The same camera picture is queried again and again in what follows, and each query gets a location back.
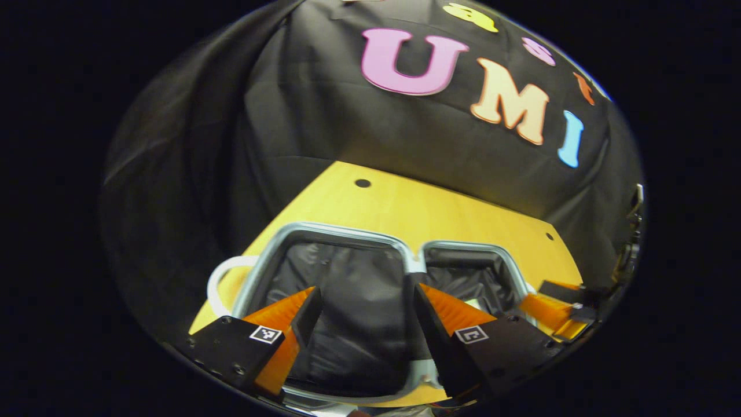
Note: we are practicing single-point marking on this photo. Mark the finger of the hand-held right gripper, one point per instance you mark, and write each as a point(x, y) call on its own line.
point(544, 313)
point(567, 294)

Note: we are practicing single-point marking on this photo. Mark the silver sachet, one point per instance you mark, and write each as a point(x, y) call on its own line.
point(472, 303)
point(405, 412)

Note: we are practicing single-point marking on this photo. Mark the black backdrop cloth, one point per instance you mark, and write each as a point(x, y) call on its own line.
point(324, 116)

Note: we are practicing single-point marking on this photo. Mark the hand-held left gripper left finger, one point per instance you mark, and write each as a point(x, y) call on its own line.
point(307, 315)

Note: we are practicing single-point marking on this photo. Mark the small light blue suitcase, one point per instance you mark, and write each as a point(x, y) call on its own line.
point(347, 301)

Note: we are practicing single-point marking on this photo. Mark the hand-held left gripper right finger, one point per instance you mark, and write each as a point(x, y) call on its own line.
point(434, 336)

